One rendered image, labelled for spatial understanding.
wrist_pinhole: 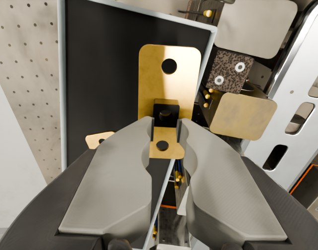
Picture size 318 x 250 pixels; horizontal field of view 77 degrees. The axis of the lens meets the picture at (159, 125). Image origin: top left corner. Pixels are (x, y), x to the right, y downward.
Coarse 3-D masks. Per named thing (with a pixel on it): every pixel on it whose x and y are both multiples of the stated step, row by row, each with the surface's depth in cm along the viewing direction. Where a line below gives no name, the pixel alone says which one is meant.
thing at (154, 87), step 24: (144, 48) 12; (168, 48) 12; (192, 48) 12; (144, 72) 13; (192, 72) 13; (144, 96) 13; (168, 96) 13; (192, 96) 13; (168, 120) 14; (168, 144) 16
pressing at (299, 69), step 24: (312, 0) 32; (312, 24) 32; (288, 48) 34; (312, 48) 34; (288, 72) 36; (312, 72) 36; (288, 96) 38; (312, 96) 38; (288, 120) 41; (312, 120) 41; (264, 144) 44; (288, 144) 44; (312, 144) 44; (288, 168) 47; (192, 240) 61
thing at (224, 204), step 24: (192, 144) 10; (216, 144) 10; (192, 168) 10; (216, 168) 8; (240, 168) 8; (192, 192) 7; (216, 192) 7; (240, 192) 7; (192, 216) 7; (216, 216) 6; (240, 216) 6; (264, 216) 6; (216, 240) 7; (240, 240) 6; (264, 240) 6
